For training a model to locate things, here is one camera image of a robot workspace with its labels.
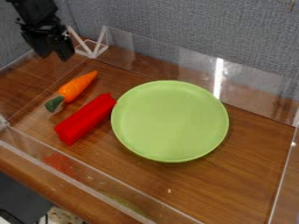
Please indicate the orange toy carrot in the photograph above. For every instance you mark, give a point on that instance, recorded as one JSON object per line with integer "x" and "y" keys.
{"x": 70, "y": 90}

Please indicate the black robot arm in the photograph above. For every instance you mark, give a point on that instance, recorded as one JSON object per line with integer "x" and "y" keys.
{"x": 34, "y": 10}

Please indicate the clear acrylic enclosure walls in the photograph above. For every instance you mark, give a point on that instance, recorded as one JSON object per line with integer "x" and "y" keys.
{"x": 243, "y": 184}

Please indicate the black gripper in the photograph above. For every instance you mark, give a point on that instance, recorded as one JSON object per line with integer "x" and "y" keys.
{"x": 34, "y": 34}

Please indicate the light green plate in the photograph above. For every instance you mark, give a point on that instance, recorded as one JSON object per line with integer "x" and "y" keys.
{"x": 169, "y": 121}

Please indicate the clear acrylic corner bracket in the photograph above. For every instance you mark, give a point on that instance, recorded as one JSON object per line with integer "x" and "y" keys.
{"x": 89, "y": 48}

